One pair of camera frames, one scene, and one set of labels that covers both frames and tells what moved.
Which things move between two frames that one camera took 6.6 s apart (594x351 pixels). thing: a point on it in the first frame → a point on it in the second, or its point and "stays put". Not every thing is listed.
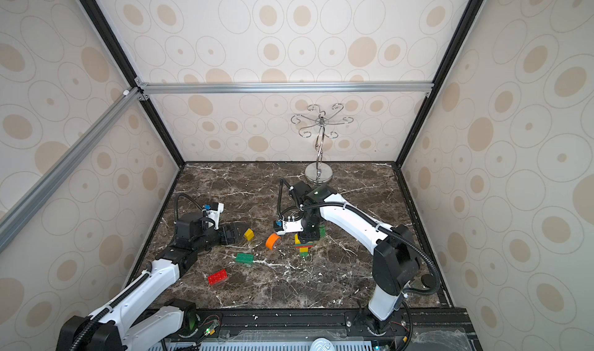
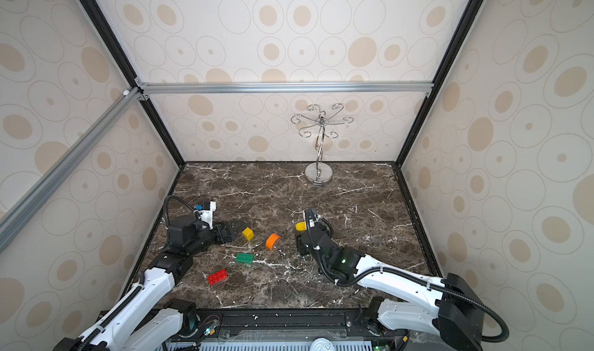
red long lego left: x=217 y=277 stays put
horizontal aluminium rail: x=319 y=88 stays put
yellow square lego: x=249 y=234 stays put
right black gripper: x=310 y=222 → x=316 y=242
